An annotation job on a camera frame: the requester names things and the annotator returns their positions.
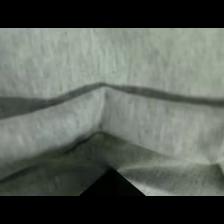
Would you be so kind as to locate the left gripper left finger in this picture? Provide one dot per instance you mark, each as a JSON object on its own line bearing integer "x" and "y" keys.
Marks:
{"x": 100, "y": 188}

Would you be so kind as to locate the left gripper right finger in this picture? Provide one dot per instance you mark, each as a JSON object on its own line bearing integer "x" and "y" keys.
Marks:
{"x": 124, "y": 188}

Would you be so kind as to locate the grey T-shirt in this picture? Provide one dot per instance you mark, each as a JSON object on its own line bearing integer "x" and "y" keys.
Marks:
{"x": 110, "y": 93}

